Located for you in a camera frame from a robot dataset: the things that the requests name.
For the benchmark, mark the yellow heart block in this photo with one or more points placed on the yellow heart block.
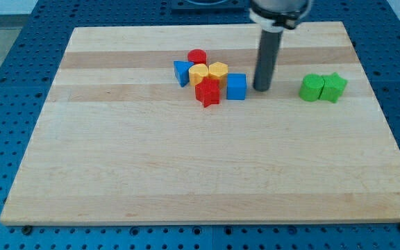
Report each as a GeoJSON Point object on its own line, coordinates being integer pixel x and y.
{"type": "Point", "coordinates": [197, 73]}

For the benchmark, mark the red star block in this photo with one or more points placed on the red star block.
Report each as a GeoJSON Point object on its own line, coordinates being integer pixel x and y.
{"type": "Point", "coordinates": [208, 92]}

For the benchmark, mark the blue cube block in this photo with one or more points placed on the blue cube block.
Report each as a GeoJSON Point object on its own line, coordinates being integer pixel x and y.
{"type": "Point", "coordinates": [236, 86]}

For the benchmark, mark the yellow hexagon block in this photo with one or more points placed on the yellow hexagon block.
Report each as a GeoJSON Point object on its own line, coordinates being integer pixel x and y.
{"type": "Point", "coordinates": [219, 71]}

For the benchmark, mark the blue triangle block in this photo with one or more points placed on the blue triangle block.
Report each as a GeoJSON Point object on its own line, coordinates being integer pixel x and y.
{"type": "Point", "coordinates": [181, 71]}

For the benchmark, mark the red cylinder block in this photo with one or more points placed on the red cylinder block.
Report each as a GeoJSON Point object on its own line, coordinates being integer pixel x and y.
{"type": "Point", "coordinates": [197, 56]}

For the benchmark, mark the wooden board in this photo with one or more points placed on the wooden board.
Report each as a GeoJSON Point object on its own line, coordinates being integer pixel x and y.
{"type": "Point", "coordinates": [120, 142]}

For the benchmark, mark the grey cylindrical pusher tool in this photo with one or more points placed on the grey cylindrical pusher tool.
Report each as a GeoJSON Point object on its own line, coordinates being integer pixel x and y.
{"type": "Point", "coordinates": [267, 54]}

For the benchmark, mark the green cylinder block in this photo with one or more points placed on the green cylinder block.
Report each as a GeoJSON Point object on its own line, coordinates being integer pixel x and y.
{"type": "Point", "coordinates": [311, 87]}

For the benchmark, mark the green star block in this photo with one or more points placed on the green star block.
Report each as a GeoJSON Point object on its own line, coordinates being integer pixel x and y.
{"type": "Point", "coordinates": [333, 88]}

